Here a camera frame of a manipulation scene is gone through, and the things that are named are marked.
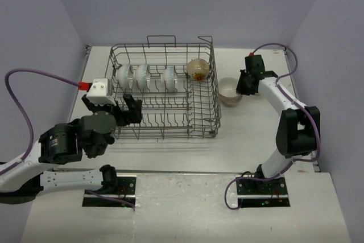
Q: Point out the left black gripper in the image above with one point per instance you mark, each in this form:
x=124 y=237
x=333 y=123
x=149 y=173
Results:
x=133 y=116

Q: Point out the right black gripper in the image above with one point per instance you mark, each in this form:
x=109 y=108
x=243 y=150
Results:
x=240 y=89

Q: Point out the beige floral bowl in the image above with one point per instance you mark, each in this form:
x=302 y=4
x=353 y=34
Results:
x=198 y=69
x=227 y=87
x=230 y=101

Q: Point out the beige floral bowl front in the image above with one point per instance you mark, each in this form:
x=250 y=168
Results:
x=230 y=101

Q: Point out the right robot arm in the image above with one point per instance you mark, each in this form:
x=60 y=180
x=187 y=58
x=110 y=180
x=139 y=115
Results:
x=298 y=133

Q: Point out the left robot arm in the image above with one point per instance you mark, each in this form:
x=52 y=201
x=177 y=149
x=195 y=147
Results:
x=33 y=174

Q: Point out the white blue-striped bowl left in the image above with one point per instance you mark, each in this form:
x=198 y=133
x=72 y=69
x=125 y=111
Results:
x=124 y=76

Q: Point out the white blue-striped bowl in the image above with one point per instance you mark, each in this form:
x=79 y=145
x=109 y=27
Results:
x=169 y=79
x=124 y=76
x=142 y=76

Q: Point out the white blue-striped bowl middle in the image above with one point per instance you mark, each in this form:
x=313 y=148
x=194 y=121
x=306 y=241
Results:
x=142 y=76

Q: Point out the beige floral bowl back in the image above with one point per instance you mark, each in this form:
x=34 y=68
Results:
x=198 y=69

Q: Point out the white blue-striped bowl right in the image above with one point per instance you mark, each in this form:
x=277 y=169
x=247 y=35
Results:
x=169 y=79

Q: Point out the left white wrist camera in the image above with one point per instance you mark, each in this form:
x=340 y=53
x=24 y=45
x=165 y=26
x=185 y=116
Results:
x=100 y=92

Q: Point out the grey wire dish rack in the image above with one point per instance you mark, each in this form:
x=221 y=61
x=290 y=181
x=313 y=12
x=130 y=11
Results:
x=190 y=112

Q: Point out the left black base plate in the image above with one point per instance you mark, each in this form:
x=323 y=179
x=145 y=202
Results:
x=120 y=196

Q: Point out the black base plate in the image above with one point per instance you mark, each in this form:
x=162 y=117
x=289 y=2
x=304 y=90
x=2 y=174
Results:
x=255 y=194
x=120 y=196

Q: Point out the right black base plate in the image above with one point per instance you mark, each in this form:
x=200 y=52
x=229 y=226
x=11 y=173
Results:
x=255 y=194

